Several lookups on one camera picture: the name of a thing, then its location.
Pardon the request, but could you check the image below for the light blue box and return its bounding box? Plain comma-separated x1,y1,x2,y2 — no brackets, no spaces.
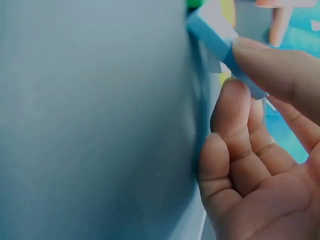
186,9,270,101

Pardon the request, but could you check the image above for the person's right hand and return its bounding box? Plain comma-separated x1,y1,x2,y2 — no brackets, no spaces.
198,36,320,240

